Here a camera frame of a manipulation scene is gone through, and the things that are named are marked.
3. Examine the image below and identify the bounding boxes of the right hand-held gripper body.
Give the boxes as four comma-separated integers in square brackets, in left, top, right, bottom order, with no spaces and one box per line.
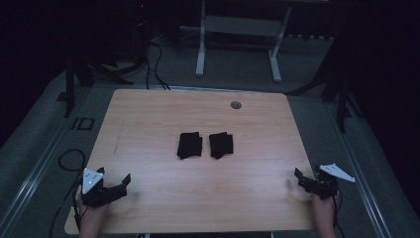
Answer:
[311,163,357,201]

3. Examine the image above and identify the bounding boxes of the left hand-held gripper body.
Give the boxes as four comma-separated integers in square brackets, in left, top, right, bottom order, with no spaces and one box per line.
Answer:
[80,167,115,208]

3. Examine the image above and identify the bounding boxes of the black sock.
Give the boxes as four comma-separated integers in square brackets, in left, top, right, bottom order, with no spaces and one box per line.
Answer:
[208,131,235,160]
[176,131,203,161]

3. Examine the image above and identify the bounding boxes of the person's right hand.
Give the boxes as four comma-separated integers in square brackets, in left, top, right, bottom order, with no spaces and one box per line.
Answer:
[310,190,342,230]

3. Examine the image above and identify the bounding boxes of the person's left hand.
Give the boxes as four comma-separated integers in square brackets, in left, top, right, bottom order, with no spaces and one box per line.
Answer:
[75,185,113,231]

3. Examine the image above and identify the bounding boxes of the black tripod stand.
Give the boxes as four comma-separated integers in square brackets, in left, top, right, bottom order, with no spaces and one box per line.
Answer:
[286,33,363,134]

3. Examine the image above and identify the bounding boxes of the black metal stand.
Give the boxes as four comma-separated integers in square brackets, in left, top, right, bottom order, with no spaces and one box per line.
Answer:
[56,56,135,119]

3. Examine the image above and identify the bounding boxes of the dark computer tower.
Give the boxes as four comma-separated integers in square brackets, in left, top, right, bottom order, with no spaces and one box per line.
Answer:
[130,0,152,62]

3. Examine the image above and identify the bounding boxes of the black floor cable loop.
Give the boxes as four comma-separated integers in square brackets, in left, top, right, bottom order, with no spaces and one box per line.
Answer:
[49,148,87,238]

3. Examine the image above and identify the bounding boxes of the silver floor rail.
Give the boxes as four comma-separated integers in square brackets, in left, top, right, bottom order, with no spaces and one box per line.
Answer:
[325,102,394,238]
[0,86,95,232]

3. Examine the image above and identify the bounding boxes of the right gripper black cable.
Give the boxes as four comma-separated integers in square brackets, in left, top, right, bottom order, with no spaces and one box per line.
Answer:
[331,189,347,238]

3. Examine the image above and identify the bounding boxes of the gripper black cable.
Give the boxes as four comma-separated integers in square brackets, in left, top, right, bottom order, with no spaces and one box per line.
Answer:
[331,189,347,238]
[71,194,83,233]

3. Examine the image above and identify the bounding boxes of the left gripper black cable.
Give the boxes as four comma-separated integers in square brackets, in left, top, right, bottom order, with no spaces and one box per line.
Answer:
[71,194,83,233]

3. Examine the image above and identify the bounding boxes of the black background cables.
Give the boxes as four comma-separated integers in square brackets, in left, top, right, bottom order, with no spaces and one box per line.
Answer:
[144,40,171,91]

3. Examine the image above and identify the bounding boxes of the white metal desk frame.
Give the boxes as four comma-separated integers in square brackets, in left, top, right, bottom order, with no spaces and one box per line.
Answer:
[195,0,293,83]

